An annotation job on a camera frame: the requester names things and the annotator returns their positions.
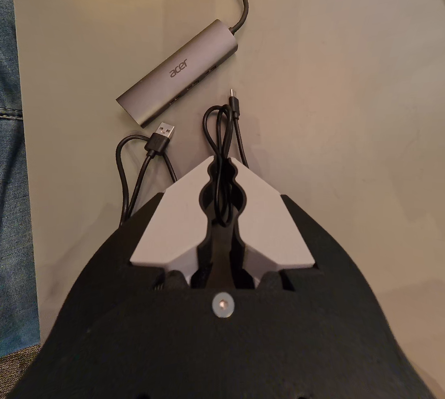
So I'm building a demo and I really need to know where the black usb cable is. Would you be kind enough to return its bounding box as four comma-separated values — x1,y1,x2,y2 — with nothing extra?
116,89,249,227

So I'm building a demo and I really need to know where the grey usb hub with cable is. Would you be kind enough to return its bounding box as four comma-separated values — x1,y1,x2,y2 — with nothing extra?
116,0,250,129

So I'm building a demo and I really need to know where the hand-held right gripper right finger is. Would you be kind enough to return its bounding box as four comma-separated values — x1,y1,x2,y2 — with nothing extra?
225,157,319,289

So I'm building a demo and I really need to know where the person's blue jeans leg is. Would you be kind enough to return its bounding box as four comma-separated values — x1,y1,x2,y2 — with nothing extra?
0,0,40,358

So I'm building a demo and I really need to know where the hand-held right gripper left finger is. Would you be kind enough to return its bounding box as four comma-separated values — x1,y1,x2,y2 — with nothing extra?
130,157,218,289

